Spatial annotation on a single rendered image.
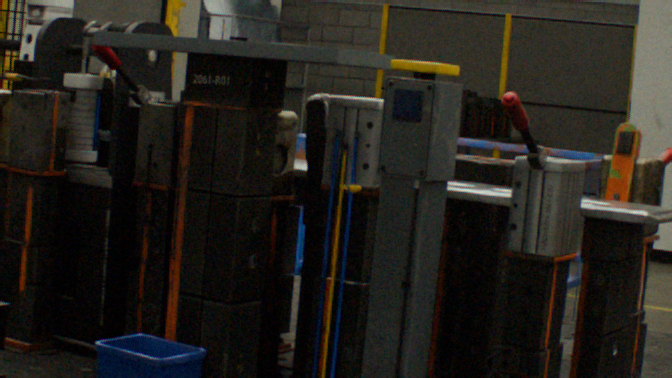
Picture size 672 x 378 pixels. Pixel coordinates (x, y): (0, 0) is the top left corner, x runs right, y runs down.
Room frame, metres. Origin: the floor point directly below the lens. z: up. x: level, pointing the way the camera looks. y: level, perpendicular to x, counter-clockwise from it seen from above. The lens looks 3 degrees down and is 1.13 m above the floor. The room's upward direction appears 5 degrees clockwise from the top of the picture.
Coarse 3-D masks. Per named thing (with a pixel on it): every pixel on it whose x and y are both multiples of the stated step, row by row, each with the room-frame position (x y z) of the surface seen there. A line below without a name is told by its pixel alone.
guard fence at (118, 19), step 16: (80, 0) 5.12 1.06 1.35; (96, 0) 5.21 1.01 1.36; (112, 0) 5.32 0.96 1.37; (128, 0) 5.43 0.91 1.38; (144, 0) 5.54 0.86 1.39; (160, 0) 5.67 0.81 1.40; (176, 0) 5.73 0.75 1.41; (80, 16) 5.13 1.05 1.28; (96, 16) 5.23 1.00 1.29; (112, 16) 5.33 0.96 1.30; (128, 16) 5.44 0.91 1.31; (144, 16) 5.56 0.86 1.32; (160, 16) 5.68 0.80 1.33; (176, 16) 5.74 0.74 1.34; (176, 32) 5.76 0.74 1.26; (96, 64) 5.27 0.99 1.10
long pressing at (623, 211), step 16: (304, 160) 2.05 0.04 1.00; (304, 176) 1.86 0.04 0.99; (448, 192) 1.74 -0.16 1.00; (464, 192) 1.73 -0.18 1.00; (480, 192) 1.72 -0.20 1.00; (496, 192) 1.71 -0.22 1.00; (592, 208) 1.64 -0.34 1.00; (608, 208) 1.63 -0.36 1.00; (624, 208) 1.63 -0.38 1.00; (640, 208) 1.70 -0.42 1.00; (656, 208) 1.72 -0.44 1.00; (656, 224) 1.62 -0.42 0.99
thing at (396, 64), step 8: (392, 64) 1.49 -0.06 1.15; (400, 64) 1.48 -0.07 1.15; (408, 64) 1.48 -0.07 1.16; (416, 64) 1.47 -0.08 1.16; (424, 64) 1.47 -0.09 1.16; (432, 64) 1.46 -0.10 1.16; (440, 64) 1.46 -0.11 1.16; (416, 72) 1.48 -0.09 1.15; (424, 72) 1.48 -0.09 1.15; (432, 72) 1.46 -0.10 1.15; (440, 72) 1.47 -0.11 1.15; (448, 72) 1.48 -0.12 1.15; (456, 72) 1.50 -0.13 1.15; (432, 80) 1.49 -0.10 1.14
